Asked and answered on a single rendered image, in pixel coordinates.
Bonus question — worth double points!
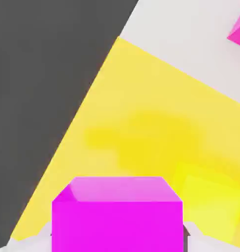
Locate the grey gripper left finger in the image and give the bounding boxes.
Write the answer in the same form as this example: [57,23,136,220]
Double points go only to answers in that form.
[1,221,53,252]

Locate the large yellow box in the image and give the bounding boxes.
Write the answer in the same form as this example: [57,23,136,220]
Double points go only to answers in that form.
[9,36,240,242]

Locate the small pink cube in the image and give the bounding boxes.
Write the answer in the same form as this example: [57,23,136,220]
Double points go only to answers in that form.
[226,6,240,49]

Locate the small magenta cube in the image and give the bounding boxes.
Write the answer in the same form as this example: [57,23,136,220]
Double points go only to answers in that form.
[51,176,184,252]

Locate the small yellow cube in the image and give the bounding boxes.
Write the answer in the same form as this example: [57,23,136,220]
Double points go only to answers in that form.
[174,161,240,246]

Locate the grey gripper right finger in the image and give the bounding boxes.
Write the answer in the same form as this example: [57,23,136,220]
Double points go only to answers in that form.
[182,221,240,252]

